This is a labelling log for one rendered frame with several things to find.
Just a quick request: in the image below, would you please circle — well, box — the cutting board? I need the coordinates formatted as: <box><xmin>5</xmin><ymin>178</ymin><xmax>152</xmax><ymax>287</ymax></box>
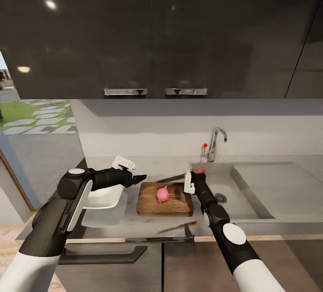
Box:
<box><xmin>136</xmin><ymin>182</ymin><xmax>194</xmax><ymax>215</ymax></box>

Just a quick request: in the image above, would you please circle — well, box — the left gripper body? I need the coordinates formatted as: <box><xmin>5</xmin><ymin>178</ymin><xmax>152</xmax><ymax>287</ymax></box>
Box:
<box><xmin>105</xmin><ymin>167</ymin><xmax>133</xmax><ymax>188</ymax></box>

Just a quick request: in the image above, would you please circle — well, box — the bowl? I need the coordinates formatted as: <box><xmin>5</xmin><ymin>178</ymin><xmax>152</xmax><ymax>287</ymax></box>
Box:
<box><xmin>83</xmin><ymin>184</ymin><xmax>124</xmax><ymax>210</ymax></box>

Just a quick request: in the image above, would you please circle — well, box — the vidalia onion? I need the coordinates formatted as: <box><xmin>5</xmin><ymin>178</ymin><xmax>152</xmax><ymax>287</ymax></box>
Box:
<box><xmin>156</xmin><ymin>186</ymin><xmax>169</xmax><ymax>202</ymax></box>

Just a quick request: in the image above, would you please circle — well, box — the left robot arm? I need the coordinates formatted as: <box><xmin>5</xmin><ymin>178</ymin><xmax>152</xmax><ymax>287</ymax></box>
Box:
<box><xmin>0</xmin><ymin>155</ymin><xmax>147</xmax><ymax>292</ymax></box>

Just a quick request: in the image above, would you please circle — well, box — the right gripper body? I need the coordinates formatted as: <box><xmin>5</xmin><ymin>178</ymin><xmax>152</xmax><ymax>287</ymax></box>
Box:
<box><xmin>191</xmin><ymin>173</ymin><xmax>212</xmax><ymax>199</ymax></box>

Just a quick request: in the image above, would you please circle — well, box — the parer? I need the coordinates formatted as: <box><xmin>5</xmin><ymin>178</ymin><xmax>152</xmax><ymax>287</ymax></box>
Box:
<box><xmin>156</xmin><ymin>169</ymin><xmax>206</xmax><ymax>184</ymax></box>

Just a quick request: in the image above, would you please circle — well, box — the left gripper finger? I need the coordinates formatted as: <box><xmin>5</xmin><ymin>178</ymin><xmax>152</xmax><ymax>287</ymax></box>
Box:
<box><xmin>131</xmin><ymin>175</ymin><xmax>147</xmax><ymax>186</ymax></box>

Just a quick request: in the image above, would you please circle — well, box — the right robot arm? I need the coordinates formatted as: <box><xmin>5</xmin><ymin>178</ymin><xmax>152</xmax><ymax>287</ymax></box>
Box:
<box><xmin>184</xmin><ymin>172</ymin><xmax>286</xmax><ymax>292</ymax></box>

